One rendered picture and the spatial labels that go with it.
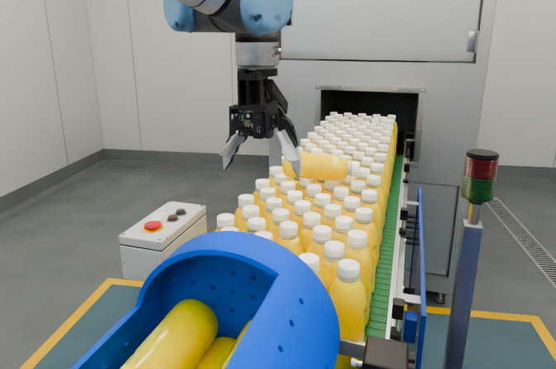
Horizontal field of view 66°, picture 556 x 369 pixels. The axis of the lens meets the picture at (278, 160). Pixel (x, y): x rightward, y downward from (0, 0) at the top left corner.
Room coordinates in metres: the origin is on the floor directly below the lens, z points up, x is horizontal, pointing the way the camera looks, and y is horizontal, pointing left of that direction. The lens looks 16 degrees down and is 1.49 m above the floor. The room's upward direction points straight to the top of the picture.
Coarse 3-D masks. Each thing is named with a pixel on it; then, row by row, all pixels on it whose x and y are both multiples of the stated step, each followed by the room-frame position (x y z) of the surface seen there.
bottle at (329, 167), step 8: (304, 152) 1.16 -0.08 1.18; (304, 160) 1.13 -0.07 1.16; (312, 160) 1.12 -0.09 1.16; (320, 160) 1.12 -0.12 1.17; (328, 160) 1.11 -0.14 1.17; (336, 160) 1.11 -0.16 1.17; (344, 160) 1.11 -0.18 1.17; (288, 168) 1.13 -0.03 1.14; (304, 168) 1.12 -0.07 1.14; (312, 168) 1.11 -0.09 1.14; (320, 168) 1.10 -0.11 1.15; (328, 168) 1.10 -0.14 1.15; (336, 168) 1.09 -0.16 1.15; (344, 168) 1.10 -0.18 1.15; (296, 176) 1.14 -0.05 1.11; (304, 176) 1.13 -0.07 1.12; (312, 176) 1.12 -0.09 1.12; (320, 176) 1.11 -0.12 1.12; (328, 176) 1.10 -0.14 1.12; (336, 176) 1.10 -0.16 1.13; (344, 176) 1.10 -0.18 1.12
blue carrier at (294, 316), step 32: (192, 256) 0.55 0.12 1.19; (224, 256) 0.54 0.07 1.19; (256, 256) 0.48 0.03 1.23; (288, 256) 0.50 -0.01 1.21; (160, 288) 0.57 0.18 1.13; (192, 288) 0.56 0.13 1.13; (224, 288) 0.54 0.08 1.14; (256, 288) 0.53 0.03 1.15; (288, 288) 0.45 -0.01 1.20; (320, 288) 0.49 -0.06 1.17; (128, 320) 0.49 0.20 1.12; (160, 320) 0.56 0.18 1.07; (224, 320) 0.54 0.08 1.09; (256, 320) 0.38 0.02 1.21; (288, 320) 0.40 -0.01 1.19; (320, 320) 0.45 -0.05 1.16; (96, 352) 0.43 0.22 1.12; (128, 352) 0.49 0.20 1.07; (256, 352) 0.34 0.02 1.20; (288, 352) 0.36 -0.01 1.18; (320, 352) 0.41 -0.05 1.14
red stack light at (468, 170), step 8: (472, 160) 0.84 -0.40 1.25; (480, 160) 0.83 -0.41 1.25; (496, 160) 0.83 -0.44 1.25; (464, 168) 0.86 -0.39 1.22; (472, 168) 0.84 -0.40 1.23; (480, 168) 0.83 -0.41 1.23; (488, 168) 0.83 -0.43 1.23; (496, 168) 0.83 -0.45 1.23; (472, 176) 0.84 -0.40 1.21; (480, 176) 0.83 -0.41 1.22; (488, 176) 0.83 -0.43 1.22
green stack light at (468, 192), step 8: (464, 176) 0.86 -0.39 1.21; (464, 184) 0.85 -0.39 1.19; (472, 184) 0.84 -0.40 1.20; (480, 184) 0.83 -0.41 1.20; (488, 184) 0.83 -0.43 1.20; (464, 192) 0.85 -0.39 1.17; (472, 192) 0.83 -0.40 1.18; (480, 192) 0.83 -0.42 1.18; (488, 192) 0.83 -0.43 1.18; (472, 200) 0.83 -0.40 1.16; (480, 200) 0.83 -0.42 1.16; (488, 200) 0.83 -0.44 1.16
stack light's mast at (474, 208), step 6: (468, 150) 0.87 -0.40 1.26; (474, 150) 0.87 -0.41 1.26; (480, 150) 0.87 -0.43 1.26; (486, 150) 0.87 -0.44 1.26; (468, 156) 0.86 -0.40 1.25; (474, 156) 0.84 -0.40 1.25; (480, 156) 0.83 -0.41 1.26; (486, 156) 0.83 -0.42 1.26; (492, 156) 0.83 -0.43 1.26; (498, 156) 0.84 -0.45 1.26; (474, 204) 0.85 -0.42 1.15; (480, 204) 0.84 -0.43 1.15; (474, 210) 0.85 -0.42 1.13; (468, 216) 0.86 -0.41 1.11; (474, 216) 0.85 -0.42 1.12; (468, 222) 0.85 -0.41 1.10; (474, 222) 0.85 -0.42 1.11
